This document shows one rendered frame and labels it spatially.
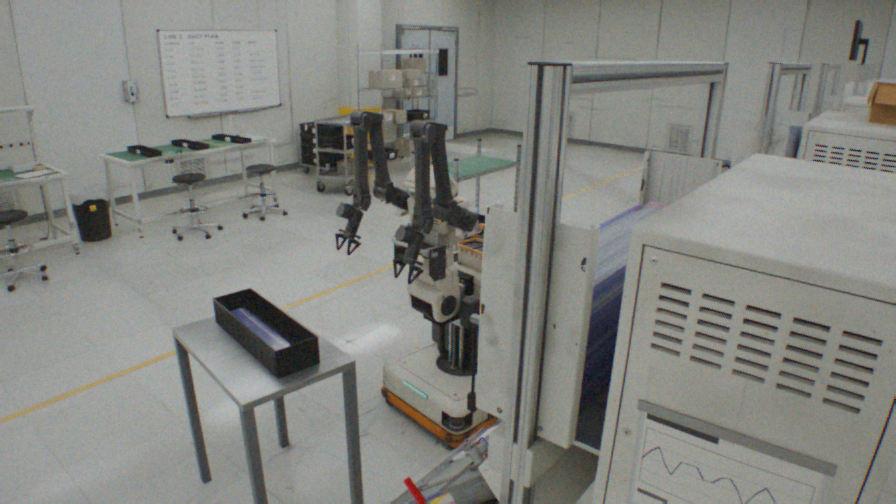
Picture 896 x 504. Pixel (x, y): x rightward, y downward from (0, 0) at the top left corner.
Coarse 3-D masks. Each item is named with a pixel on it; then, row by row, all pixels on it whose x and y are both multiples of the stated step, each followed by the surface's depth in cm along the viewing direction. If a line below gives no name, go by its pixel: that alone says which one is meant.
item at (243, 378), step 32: (192, 352) 218; (224, 352) 217; (320, 352) 219; (192, 384) 243; (224, 384) 197; (256, 384) 197; (288, 384) 198; (352, 384) 217; (192, 416) 246; (352, 416) 221; (256, 448) 194; (352, 448) 226; (256, 480) 198; (352, 480) 232
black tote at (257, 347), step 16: (224, 304) 240; (240, 304) 246; (256, 304) 245; (272, 304) 232; (224, 320) 231; (272, 320) 236; (288, 320) 223; (240, 336) 220; (256, 336) 207; (288, 336) 227; (304, 336) 215; (256, 352) 211; (272, 352) 199; (288, 352) 201; (304, 352) 206; (272, 368) 202; (288, 368) 203; (304, 368) 207
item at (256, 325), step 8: (232, 312) 239; (240, 312) 239; (248, 312) 239; (240, 320) 232; (248, 320) 233; (256, 320) 233; (256, 328) 226; (264, 328) 226; (264, 336) 220; (272, 336) 220; (280, 336) 221; (272, 344) 215; (280, 344) 215; (288, 344) 215
